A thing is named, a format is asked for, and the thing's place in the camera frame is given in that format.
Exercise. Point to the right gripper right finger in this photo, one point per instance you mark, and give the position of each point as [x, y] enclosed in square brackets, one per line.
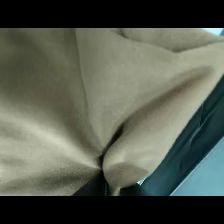
[131, 190]

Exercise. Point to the tan T-shirt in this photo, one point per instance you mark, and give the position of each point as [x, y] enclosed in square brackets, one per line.
[66, 100]

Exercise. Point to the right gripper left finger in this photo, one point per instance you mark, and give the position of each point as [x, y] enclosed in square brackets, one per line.
[91, 188]

